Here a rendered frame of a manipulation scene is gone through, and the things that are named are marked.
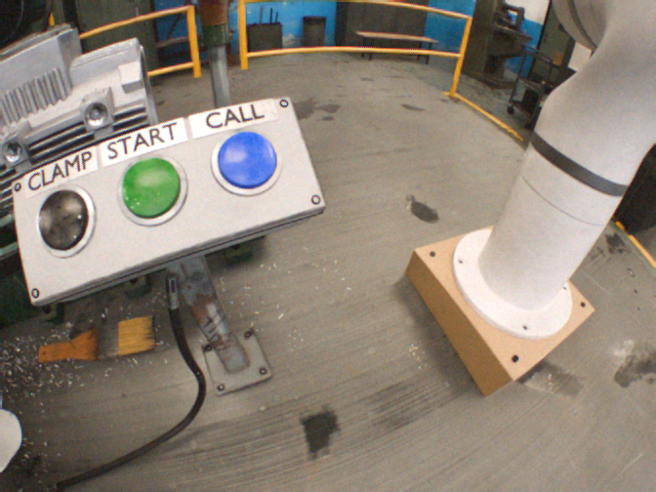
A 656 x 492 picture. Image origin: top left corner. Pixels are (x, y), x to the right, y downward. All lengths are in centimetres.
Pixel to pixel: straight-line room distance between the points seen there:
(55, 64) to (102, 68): 5
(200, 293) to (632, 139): 37
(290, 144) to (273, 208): 4
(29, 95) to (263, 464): 45
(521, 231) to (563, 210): 6
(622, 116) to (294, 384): 41
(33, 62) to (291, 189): 31
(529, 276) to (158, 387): 44
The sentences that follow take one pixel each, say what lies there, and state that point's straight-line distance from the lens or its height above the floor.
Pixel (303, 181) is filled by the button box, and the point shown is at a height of 105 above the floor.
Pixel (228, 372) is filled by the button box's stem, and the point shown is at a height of 81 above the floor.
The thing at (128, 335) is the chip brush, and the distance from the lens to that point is 44.
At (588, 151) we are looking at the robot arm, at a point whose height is 107.
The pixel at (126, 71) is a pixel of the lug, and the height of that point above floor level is 109.
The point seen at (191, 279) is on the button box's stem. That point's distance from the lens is 22.
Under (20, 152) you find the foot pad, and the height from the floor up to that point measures 106.
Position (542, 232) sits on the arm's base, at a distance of 34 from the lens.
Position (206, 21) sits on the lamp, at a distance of 69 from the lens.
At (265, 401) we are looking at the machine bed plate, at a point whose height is 80.
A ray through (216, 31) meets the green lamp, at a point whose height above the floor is 106.
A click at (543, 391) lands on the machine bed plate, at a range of 47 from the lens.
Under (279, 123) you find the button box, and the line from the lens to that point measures 17.
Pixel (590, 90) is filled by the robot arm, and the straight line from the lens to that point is 29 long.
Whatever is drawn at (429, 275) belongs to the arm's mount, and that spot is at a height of 84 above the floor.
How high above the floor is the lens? 115
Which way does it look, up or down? 48 degrees down
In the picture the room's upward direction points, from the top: 5 degrees clockwise
